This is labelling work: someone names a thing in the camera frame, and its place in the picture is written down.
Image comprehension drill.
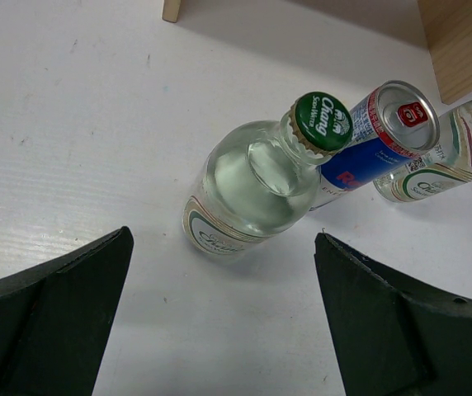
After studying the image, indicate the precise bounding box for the wooden two-tier shelf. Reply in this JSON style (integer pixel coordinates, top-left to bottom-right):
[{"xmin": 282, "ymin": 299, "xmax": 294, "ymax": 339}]
[{"xmin": 162, "ymin": 1, "xmax": 472, "ymax": 105}]

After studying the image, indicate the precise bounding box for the clear bottle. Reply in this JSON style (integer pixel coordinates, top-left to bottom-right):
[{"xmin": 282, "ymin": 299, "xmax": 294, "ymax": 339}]
[
  {"xmin": 373, "ymin": 100, "xmax": 472, "ymax": 202},
  {"xmin": 182, "ymin": 92, "xmax": 352, "ymax": 257}
]

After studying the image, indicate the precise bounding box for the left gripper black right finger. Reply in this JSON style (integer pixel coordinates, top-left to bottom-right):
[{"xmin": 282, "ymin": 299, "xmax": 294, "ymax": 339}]
[{"xmin": 314, "ymin": 233, "xmax": 472, "ymax": 395}]

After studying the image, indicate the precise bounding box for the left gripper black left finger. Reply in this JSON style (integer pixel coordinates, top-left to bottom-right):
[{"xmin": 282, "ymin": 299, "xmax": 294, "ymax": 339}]
[{"xmin": 0, "ymin": 227, "xmax": 134, "ymax": 395}]

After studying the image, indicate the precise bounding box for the blue Red Bull can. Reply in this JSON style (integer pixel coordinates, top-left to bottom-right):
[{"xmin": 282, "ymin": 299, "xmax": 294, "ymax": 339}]
[{"xmin": 310, "ymin": 80, "xmax": 440, "ymax": 211}]

